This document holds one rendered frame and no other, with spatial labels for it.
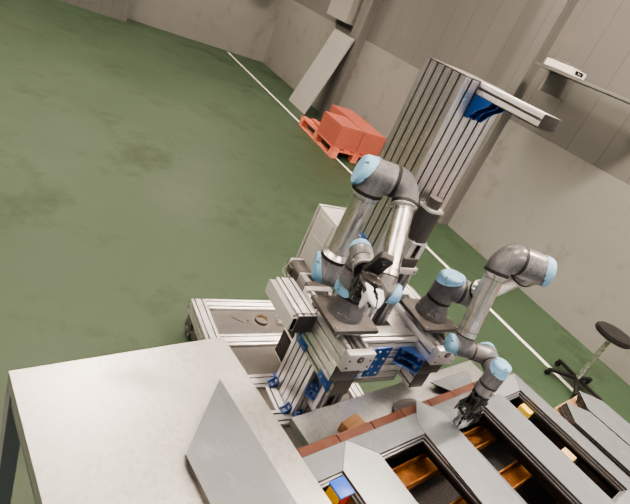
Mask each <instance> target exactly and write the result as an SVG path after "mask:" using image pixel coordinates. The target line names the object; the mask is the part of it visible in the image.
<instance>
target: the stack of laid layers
mask: <svg viewBox="0 0 630 504"><path fill-rule="evenodd" d="M517 397H518V398H519V399H520V400H521V401H522V402H524V403H525V404H526V405H527V406H528V407H529V408H530V409H531V410H532V411H533V412H534V413H535V414H536V415H537V416H538V417H539V418H541V419H542V420H543V421H544V422H545V423H546V424H547V425H548V426H549V427H550V428H551V429H552V430H553V431H554V432H555V433H557V434H558V435H559V436H560V437H561V438H562V439H563V440H564V441H565V442H566V443H567V444H568V445H569V446H570V447H571V448H572V449H574V450H575V451H576V452H577V453H578V454H579V455H580V456H581V457H582V458H583V459H584V460H585V461H586V462H587V463H588V464H590V465H591V466H592V467H593V468H594V469H595V470H596V471H597V472H598V473H599V474H600V475H601V476H602V477H603V478H604V479H606V480H607V481H608V482H609V483H610V484H611V485H612V486H613V487H614V488H615V489H616V490H617V491H618V493H617V494H616V495H615V496H614V497H613V498H612V500H613V501H614V502H616V501H617V500H618V499H619V498H620V497H621V496H622V495H623V494H624V493H625V491H626V490H627V488H626V487H624V486H623V485H622V484H621V483H620V482H619V481H618V480H617V479H616V478H615V477H614V476H613V475H611V474H610V473H609V472H608V471H607V470H606V469H605V468H604V467H603V466H602V465H601V464H600V463H599V462H597V461H596V460H595V459H594V458H593V457H592V456H591V455H590V454H589V453H588V452H587V451H586V450H584V449H583V448H582V447H581V446H580V445H579V444H578V443H577V442H576V441H575V440H574V439H573V438H571V437H570V436H569V435H568V434H567V433H566V432H565V431H564V430H563V429H562V428H561V427H560V426H559V425H557V424H556V423H555V422H554V421H553V420H552V419H551V418H550V417H549V416H548V415H547V414H546V413H544V412H543V411H542V410H541V409H540V408H539V407H538V406H537V405H536V404H535V403H534V402H533V401H532V400H530V399H529V398H528V397H527V396H526V395H525V394H524V393H523V392H522V391H521V390H520V391H518V392H515V393H513V394H511V395H509V396H506V397H505V398H506V399H507V400H509V401H511V400H513V399H515V398H517ZM481 414H483V415H484V416H485V417H486V418H487V419H488V420H489V421H490V422H491V423H492V424H493V425H494V426H495V427H496V429H497V430H498V431H499V432H500V433H501V434H502V435H503V436H504V437H505V438H506V439H507V440H508V441H509V442H510V443H511V444H512V445H513V446H514V447H515V448H516V449H517V450H518V451H519V452H520V453H521V454H522V455H523V456H524V457H525V458H526V459H527V460H528V461H529V462H530V463H531V464H532V465H533V466H534V467H535V468H536V469H537V470H538V471H539V472H540V473H541V474H542V475H543V476H544V477H545V478H546V479H547V481H548V482H549V483H550V484H551V485H552V486H553V487H554V488H555V489H556V490H557V491H558V492H559V493H560V494H561V495H562V496H563V497H564V498H565V499H566V500H567V501H568V502H569V503H570V504H582V503H581V502H580V501H579V500H578V499H577V498H576V497H575V496H574V495H573V494H572V493H571V492H570V491H569V490H568V489H567V488H566V487H565V486H564V485H563V484H562V483H561V482H560V481H559V480H558V479H557V478H556V477H555V476H554V475H553V474H552V473H551V472H550V471H549V470H548V469H547V468H546V467H545V466H544V465H543V464H542V463H541V462H540V461H539V460H538V459H537V458H536V457H535V456H534V455H533V454H532V453H531V452H530V451H529V450H528V449H527V448H526V447H525V446H524V445H523V444H522V443H521V442H520V441H519V440H518V439H517V438H516V437H515V436H514V435H513V434H512V433H511V432H510V431H509V430H508V429H507V428H506V427H505V426H504V425H503V424H502V423H501V422H500V421H499V420H498V419H497V418H496V417H495V416H494V415H493V414H492V413H491V412H490V411H489V410H488V409H487V408H486V407H483V412H482V413H481ZM469 442H470V441H469ZM420 443H423V444H424V446H425V447H426V448H427V449H428V450H429V451H430V453H431V454H432V455H433V456H434V457H435V458H436V460H437V461H438V462H439V463H440V464H441V466H442V467H443V468H444V469H445V470H446V471H447V473H448V474H449V475H450V476H451V477H452V479H453V480H454V481H455V482H456V483H457V484H458V486H459V487H460V488H461V489H462V490H463V491H464V493H465V494H466V495H467V496H468V497H469V499H470V500H471V501H472V502H473V503H474V504H482V503H481V501H480V500H479V499H478V498H477V496H476V495H475V494H474V493H473V492H472V490H471V489H470V488H469V487H468V485H467V484H466V483H465V482H464V480H463V479H462V478H461V477H460V475H459V474H458V473H457V472H456V471H455V469H454V468H453V467H452V466H451V464H450V463H449V462H448V461H447V459H446V458H445V457H444V456H443V454H442V453H441V452H440V451H439V449H438V448H437V447H436V446H435V444H434V443H433V442H432V441H431V439H430V438H429V437H428V436H427V434H426V433H425V434H423V435H421V436H418V437H416V438H414V439H412V440H410V441H407V442H405V443H403V444H401V445H398V446H396V447H394V448H392V449H390V450H387V451H385V452H383V453H381V454H380V455H381V456H382V457H383V458H384V460H386V459H388V458H390V457H392V456H394V455H396V454H398V453H400V452H403V451H405V450H407V449H409V448H411V447H413V446H415V445H417V444H420ZM470 443H471V442H470ZM471 444H472V443H471ZM472 445H473V444H472ZM473 446H474V445H473ZM474 447H475V446H474ZM475 449H476V447H475ZM476 450H477V449H476ZM477 451H478V450H477ZM478 452H479V451H478ZM479 453H480V452H479ZM480 454H481V453H480ZM481 455H482V454H481ZM482 457H483V458H484V459H485V460H486V461H487V462H488V460H487V459H486V458H485V457H484V456H483V455H482ZM488 463H489V462H488ZM489 465H490V466H491V467H492V468H493V469H494V470H495V472H496V473H497V474H498V475H499V476H500V477H501V478H502V480H503V481H504V482H505V483H506V484H507V485H508V487H509V488H510V489H511V490H512V491H513V492H514V493H515V495H516V496H517V497H518V498H519V499H520V500H521V502H522V503H523V504H527V503H526V502H525V501H524V499H523V498H522V497H521V496H520V495H519V494H518V493H517V492H516V491H515V490H514V489H513V488H512V486H511V485H510V484H509V483H508V482H507V481H506V480H505V479H504V478H503V477H502V476H501V475H500V473H499V472H498V471H497V470H496V469H495V468H494V467H493V466H492V465H491V464H490V463H489ZM341 476H344V477H345V478H346V480H347V481H348V483H349V484H350V486H351V487H352V488H353V490H354V491H355V493H354V494H352V495H350V498H351V500H352V501H353V503H354V504H366V502H365V501H364V500H363V498H362V497H361V495H360V494H359V492H358V491H357V490H356V488H355V487H354V485H353V484H352V482H351V481H350V480H349V478H348V477H347V475H346V474H345V472H344V471H341V472H339V473H337V474H335V475H332V476H330V477H328V478H326V479H324V480H321V481H319V482H318V483H319V485H320V486H321V488H322V489H324V488H326V487H328V486H330V485H329V482H330V481H332V480H335V479H337V478H339V477H341Z"/></svg>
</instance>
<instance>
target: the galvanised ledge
mask: <svg viewBox="0 0 630 504"><path fill-rule="evenodd" d="M462 371H463V372H469V373H470V374H471V378H472V382H475V381H478V379H479V378H480V377H481V375H482V374H483V372H481V371H480V370H479V369H478V368H477V367H476V366H475V365H474V364H473V363H472V362H471V361H467V362H463V363H460V364H457V365H454V366H451V367H448V368H445V369H442V370H439V371H438V372H436V373H430V375H429V376H428V378H427V379H426V381H425V382H424V384H423V385H422V386H421V387H411V388H408V387H407V386H406V384H405V383H404V382H401V383H398V384H395V385H392V386H389V387H386V388H382V389H379V390H376V391H373V392H370V393H367V394H364V395H361V396H358V397H354V398H351V399H348V400H345V401H342V402H339V403H336V404H333V405H329V406H326V407H323V408H320V409H317V410H314V411H311V412H308V413H305V414H301V415H298V416H295V417H292V418H291V419H290V421H289V424H290V426H291V427H292V429H293V430H294V432H295V433H296V435H297V436H298V438H299V439H300V441H301V442H302V444H303V445H304V446H306V445H309V444H311V443H314V442H317V441H319V440H322V439H324V438H327V437H330V436H332V435H336V434H338V433H339V432H338V431H337V429H338V427H339V426H340V424H341V422H342V421H344V420H346V419H347V418H349V417H350V416H352V415H353V414H355V413H357V414H358V415H359V416H360V417H361V418H362V419H363V420H364V421H365V422H366V423H367V422H370V421H372V420H375V419H377V418H380V417H383V416H385V415H388V414H390V413H393V412H394V410H393V407H394V403H395V402H396V401H398V400H401V399H406V398H412V399H415V400H418V401H420V402H422V401H425V400H427V399H430V398H433V397H435V396H438V395H441V394H443V393H446V392H449V391H448V390H446V389H443V388H441V387H438V386H436V385H434V384H431V383H430V382H431V381H435V380H438V379H441V378H444V377H447V376H450V375H453V374H456V373H459V372H462Z"/></svg>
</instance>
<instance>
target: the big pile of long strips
mask: <svg viewBox="0 0 630 504"><path fill-rule="evenodd" d="M578 393H579V394H578V395H577V399H576V403H577V406H578V407H576V406H574V405H572V404H569V403H567V402H566V403H565V404H563V405H562V406H559V407H558V410H559V412H560V415H561V416H562V417H563V418H564V419H565V420H567V421H568V422H569V423H570V424H571V425H572V426H573V427H574V428H575V429H576V430H578V431H579V432H580V433H581V434H582V435H583V436H584V437H585V438H586V439H588V440H589V441H590V442H591V443H592V444H593V445H594V446H595V447H596V448H597V449H599V450H600V451H601V452H602V453H603V454H604V455H605V456H606V457H607V458H608V459H610V460H611V461H612V462H613V463H614V464H615V465H616V466H617V467H618V468H619V469H621V470H622V471H623V472H624V473H625V474H626V475H627V476H628V477H629V478H630V424H629V423H628V422H627V421H626V420H624V419H623V418H622V417H621V416H620V415H618V414H617V413H616V412H615V411H614V410H613V409H611V408H610V407H609V406H608V405H607V404H605V403H604V402H603V401H602V400H599V399H597V398H595V397H592V396H590V395H588V394H585V393H583V392H581V391H579V392H578Z"/></svg>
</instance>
